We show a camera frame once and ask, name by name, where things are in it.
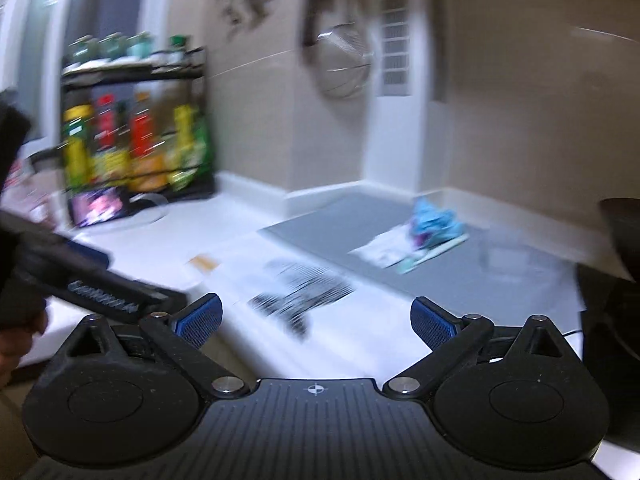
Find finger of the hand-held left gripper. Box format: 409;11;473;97
142;282;187;317
64;240;111;268

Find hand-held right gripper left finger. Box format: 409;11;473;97
60;293;251;402

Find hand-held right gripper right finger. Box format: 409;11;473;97
383;297;571;402

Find person's left hand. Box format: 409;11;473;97
0;310;49;389

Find printed picture card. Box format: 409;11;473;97
71;186;127;227

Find small brown paper scrap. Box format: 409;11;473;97
189;254;222;274

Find clear plastic bag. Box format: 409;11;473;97
19;174;64;227

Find clear plastic container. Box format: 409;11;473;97
129;194;169;222

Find white teal packet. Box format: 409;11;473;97
349;224;472;276

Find pink packet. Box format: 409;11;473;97
7;156;37;187

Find blue plastic wrapper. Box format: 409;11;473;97
409;198;464;244

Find yellow green bottle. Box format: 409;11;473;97
61;104;94;189

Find dark grey pan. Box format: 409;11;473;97
30;148;66;171

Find black striped paper scrap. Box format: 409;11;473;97
246;259;357;342

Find red capped sauce bottle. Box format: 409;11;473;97
92;94;132;187

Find orange bottle with red label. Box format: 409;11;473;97
130;91;169;189

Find yellow snack bag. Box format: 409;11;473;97
169;104;199;189

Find grey counter mat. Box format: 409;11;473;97
259;191;584;327

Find green snack bag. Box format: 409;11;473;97
192;116;214;182

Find black stove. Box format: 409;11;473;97
575;262;640;442

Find dark wok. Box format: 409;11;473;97
599;197;640;282

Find window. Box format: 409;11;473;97
0;0;152;147

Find metal mesh strainer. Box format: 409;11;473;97
301;22;377;102

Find black wire spice rack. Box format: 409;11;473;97
59;46;218;229

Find white wall vent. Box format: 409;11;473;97
376;0;414;98

